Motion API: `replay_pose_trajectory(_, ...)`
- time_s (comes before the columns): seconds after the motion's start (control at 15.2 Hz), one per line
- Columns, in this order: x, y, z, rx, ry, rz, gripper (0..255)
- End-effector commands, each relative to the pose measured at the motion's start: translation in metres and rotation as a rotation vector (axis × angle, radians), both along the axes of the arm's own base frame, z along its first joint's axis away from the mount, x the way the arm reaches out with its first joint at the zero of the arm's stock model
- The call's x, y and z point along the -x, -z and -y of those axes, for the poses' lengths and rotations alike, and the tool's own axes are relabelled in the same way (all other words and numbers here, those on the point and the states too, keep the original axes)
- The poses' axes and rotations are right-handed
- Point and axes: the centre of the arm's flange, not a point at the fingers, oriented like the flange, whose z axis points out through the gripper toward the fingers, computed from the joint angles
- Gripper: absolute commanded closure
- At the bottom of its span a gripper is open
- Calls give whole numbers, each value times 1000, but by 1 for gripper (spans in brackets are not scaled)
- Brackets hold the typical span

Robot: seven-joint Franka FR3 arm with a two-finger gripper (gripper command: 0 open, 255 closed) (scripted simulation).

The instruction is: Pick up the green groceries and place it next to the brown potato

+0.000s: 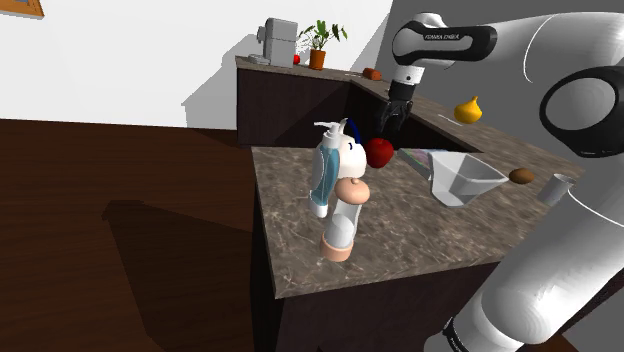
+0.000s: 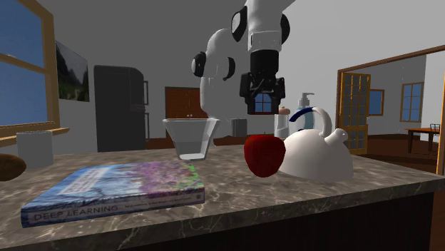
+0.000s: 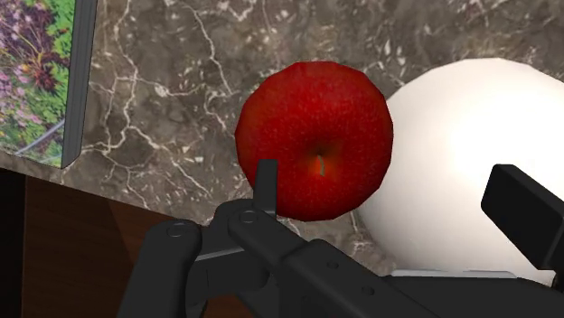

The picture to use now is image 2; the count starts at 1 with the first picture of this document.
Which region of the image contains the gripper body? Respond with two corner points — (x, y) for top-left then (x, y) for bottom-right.
(239, 49), (287, 106)

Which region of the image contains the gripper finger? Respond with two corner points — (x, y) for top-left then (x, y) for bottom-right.
(244, 93), (257, 116)
(270, 93), (282, 116)

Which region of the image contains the small blue window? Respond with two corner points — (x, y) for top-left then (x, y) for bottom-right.
(255, 92), (273, 114)

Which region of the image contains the white bottle with brown cap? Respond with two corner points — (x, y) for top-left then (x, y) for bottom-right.
(273, 106), (292, 139)

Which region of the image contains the small grey box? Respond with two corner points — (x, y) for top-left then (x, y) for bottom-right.
(230, 118), (248, 138)

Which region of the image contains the clear soap pump dispenser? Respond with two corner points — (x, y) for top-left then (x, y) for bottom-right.
(296, 91), (318, 132)

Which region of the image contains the red apple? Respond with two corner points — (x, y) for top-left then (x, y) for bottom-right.
(243, 133), (287, 178)

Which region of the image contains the clear glass bowl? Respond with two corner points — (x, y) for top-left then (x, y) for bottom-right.
(161, 118), (221, 161)

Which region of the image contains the brown wooden cabinet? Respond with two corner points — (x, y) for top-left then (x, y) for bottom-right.
(164, 86), (210, 121)

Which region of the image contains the wooden door with glass panes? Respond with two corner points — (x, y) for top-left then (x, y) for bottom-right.
(338, 71), (372, 156)

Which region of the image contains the small wooden framed window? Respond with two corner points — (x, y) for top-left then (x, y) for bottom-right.
(369, 88), (385, 117)

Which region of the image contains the black refrigerator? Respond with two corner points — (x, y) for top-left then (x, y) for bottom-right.
(93, 64), (150, 153)

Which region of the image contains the wooden framed window with panes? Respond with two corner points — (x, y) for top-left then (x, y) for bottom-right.
(399, 81), (425, 123)

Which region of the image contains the colourful hardcover book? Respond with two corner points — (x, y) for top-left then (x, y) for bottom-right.
(20, 159), (206, 229)

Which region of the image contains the brown wooden table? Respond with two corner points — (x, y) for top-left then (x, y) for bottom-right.
(404, 127), (441, 155)

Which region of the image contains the grey cup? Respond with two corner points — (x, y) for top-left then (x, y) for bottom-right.
(16, 130), (55, 170)

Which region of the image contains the large wooden framed window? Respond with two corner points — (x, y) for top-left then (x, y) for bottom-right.
(0, 0), (71, 148)

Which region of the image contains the brown round object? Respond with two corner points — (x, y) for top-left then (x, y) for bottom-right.
(0, 153), (28, 183)

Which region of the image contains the white kettle with blue handle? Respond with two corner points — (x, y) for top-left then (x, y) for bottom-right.
(277, 106), (354, 183)

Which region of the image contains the landscape wall picture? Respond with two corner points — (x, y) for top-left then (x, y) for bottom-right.
(55, 40), (91, 103)

